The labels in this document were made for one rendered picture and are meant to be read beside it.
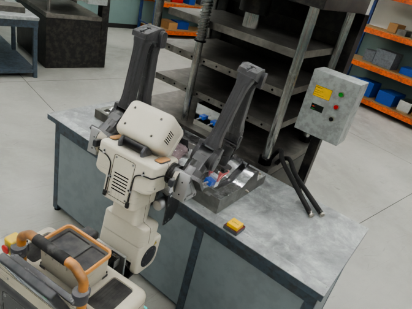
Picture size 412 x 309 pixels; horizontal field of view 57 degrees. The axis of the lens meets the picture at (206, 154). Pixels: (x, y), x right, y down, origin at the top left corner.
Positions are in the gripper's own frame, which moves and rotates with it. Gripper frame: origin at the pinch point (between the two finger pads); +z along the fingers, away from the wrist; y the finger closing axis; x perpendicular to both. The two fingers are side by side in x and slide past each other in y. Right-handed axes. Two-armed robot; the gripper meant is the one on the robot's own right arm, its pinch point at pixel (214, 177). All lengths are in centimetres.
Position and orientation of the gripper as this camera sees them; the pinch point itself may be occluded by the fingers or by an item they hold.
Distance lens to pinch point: 188.6
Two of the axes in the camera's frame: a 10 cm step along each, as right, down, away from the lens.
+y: -7.3, -5.4, 4.1
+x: -5.6, 1.4, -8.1
